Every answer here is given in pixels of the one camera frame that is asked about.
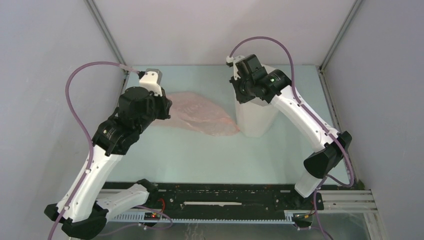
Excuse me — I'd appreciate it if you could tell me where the white paper trash bin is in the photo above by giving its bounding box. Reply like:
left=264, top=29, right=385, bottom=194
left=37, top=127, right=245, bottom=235
left=234, top=98, right=280, bottom=138

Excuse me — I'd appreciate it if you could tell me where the pink plastic trash bag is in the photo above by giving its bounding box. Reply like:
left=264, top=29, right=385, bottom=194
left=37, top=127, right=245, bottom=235
left=152, top=92, right=240, bottom=136

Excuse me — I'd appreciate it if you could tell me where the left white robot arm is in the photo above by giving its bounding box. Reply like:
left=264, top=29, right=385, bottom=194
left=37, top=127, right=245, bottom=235
left=44, top=86, right=172, bottom=240

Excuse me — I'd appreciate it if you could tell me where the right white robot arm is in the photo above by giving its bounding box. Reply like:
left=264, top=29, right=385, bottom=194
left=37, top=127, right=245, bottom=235
left=226, top=54, right=352, bottom=209

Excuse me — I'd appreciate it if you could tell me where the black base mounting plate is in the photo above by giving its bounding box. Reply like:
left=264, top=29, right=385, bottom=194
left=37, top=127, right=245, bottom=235
left=109, top=181, right=325, bottom=222

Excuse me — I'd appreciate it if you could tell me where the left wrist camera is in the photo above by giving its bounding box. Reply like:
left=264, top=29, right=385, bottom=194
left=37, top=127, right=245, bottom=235
left=138, top=68, right=163, bottom=97

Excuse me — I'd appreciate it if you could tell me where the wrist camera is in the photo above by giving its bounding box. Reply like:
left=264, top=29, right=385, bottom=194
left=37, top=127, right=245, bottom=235
left=138, top=68, right=163, bottom=97
left=225, top=55, right=245, bottom=80

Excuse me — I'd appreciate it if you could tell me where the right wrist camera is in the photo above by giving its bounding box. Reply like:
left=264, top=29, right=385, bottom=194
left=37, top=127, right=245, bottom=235
left=225, top=55, right=245, bottom=80

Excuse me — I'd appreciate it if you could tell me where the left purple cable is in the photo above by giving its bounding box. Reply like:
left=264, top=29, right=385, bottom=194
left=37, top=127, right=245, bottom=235
left=47, top=61, right=174, bottom=240

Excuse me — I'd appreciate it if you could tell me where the purple cable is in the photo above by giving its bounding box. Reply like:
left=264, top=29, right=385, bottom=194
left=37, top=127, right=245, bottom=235
left=47, top=61, right=174, bottom=240
left=226, top=36, right=356, bottom=240

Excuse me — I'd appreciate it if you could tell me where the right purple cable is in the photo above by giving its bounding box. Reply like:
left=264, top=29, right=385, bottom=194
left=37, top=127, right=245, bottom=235
left=226, top=36, right=356, bottom=240

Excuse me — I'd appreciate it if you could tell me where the white slotted cable duct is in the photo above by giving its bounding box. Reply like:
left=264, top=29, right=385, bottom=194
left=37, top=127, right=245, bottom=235
left=109, top=211, right=313, bottom=224

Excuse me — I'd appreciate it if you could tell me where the aluminium frame rail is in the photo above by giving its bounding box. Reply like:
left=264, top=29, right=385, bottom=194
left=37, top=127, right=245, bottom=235
left=317, top=66, right=388, bottom=240

